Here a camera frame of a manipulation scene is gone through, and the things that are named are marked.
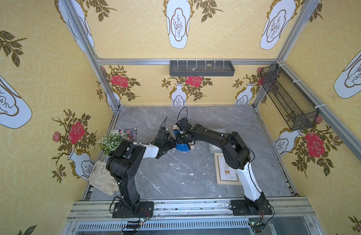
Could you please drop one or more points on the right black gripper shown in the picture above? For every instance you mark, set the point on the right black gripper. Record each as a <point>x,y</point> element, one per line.
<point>181,138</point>

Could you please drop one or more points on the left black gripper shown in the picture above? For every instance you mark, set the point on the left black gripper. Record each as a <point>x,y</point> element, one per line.
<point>171,143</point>

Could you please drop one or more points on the blue microfiber cloth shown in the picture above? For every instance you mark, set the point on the blue microfiber cloth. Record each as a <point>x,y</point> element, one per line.
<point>178,145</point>

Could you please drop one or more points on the beige picture frame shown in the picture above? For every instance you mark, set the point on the beige picture frame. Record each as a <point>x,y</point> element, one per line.
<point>224,173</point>
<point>176,128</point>

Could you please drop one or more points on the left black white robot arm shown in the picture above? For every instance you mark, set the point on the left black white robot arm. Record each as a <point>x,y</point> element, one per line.
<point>125,161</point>

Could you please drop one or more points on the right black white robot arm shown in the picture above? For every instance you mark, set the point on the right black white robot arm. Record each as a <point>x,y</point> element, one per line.
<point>236,154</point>

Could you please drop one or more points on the floral patterned box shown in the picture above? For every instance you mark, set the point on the floral patterned box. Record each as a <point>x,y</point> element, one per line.
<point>129,133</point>

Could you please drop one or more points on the potted green plant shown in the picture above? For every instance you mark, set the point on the potted green plant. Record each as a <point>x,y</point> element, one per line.
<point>110,142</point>

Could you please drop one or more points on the beige work glove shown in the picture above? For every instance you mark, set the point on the beige work glove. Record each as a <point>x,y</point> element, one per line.
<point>101,179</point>

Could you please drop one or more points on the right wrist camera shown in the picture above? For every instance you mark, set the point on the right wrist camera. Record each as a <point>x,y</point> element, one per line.
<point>184,125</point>

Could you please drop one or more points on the grey-green picture frame middle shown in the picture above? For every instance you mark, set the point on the grey-green picture frame middle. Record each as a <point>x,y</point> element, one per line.
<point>214,149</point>

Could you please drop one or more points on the grey wall shelf tray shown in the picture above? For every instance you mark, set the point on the grey wall shelf tray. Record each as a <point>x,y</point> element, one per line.
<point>206,68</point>

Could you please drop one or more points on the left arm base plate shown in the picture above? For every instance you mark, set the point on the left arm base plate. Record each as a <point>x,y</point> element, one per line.
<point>142,209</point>

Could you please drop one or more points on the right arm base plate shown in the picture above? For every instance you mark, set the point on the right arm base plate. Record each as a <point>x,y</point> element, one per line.
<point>248,207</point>

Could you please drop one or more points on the black wire mesh basket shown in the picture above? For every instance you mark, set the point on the black wire mesh basket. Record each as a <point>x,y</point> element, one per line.
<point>292,103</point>

